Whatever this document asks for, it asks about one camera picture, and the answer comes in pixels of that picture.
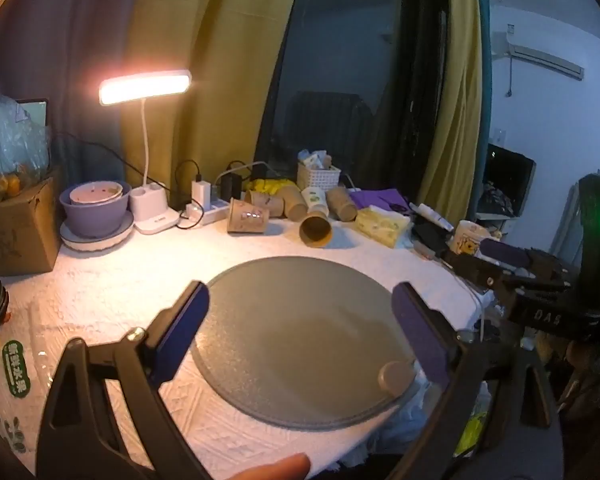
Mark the clear plastic bag of fruit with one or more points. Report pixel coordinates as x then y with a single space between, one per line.
7 155

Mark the white textured tablecloth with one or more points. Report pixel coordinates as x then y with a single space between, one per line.
120 280

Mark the yellow tissue pack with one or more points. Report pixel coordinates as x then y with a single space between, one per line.
382 227

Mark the pink bowl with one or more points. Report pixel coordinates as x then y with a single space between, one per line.
96 192

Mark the white tube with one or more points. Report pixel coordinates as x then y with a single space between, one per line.
432 216

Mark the round glass turntable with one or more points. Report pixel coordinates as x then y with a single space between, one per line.
300 330

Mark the black power adapter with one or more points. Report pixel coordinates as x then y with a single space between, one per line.
231 186

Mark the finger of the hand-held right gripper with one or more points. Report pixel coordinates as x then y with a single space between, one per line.
472 267
502 253

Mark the printed brown paper cup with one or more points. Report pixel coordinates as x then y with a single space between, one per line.
247 217

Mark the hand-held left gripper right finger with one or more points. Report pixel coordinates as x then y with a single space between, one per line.
422 332

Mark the printed plastic bag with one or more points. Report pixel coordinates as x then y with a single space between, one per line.
10 385

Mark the white charger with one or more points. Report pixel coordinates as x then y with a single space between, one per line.
200 194

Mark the yellow gloves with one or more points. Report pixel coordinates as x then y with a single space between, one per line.
269 186

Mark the white plastic basket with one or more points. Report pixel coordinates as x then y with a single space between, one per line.
319 177

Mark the pale blue plate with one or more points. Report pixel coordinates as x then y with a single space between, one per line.
97 242

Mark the white wall socket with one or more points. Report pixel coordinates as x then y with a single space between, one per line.
500 135

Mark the white air conditioner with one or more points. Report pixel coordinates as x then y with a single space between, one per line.
540 55

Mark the black pouch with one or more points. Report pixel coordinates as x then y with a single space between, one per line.
430 240

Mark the purple cloth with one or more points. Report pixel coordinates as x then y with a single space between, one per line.
377 197

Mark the yellow curtain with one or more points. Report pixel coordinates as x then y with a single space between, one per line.
200 25
455 85

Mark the white power strip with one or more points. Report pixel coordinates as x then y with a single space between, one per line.
214 210

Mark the white green paper cup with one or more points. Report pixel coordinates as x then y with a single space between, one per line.
316 200

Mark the small beige round lid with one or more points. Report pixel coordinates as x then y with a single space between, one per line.
395 376

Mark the white desk lamp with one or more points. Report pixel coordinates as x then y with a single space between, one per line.
145 85

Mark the person's left hand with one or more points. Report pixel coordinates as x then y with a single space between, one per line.
272 466

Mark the purple bowl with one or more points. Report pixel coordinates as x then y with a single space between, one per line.
95 217

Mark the white mug yellow print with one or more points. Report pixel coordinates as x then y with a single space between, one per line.
467 240

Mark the cardboard box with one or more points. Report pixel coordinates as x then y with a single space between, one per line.
15 232

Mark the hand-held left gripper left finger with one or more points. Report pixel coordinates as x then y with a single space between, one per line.
185 320

